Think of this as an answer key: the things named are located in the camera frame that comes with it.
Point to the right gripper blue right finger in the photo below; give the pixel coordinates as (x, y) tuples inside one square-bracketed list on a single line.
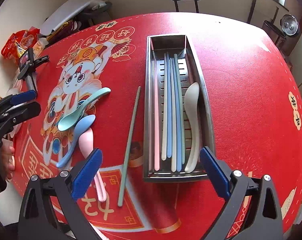
[(218, 172)]

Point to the stainless steel utensil tray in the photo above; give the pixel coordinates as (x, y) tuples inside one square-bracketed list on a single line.
[(190, 72)]

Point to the red printed table mat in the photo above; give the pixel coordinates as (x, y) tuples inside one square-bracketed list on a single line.
[(256, 110)]

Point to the light blue spoon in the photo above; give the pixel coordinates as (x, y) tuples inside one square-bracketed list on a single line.
[(82, 126)]

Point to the pink spoon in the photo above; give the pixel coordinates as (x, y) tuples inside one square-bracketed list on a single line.
[(86, 146)]

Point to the red snack bags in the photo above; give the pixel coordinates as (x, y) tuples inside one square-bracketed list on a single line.
[(18, 43)]

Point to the person's left hand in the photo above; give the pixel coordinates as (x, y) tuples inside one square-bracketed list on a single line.
[(7, 153)]

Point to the green chopstick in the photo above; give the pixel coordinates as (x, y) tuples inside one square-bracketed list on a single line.
[(127, 152), (181, 109)]

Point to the mint green spoon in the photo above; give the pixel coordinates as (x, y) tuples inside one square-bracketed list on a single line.
[(71, 119)]

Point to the electric rice cooker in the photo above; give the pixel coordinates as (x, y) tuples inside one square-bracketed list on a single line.
[(285, 37)]

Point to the blue chopstick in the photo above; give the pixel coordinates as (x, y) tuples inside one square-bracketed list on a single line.
[(178, 128), (169, 110)]

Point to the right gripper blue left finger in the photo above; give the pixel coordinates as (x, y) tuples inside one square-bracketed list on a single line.
[(83, 179)]

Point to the white spoon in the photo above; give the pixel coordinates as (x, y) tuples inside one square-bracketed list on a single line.
[(191, 109)]

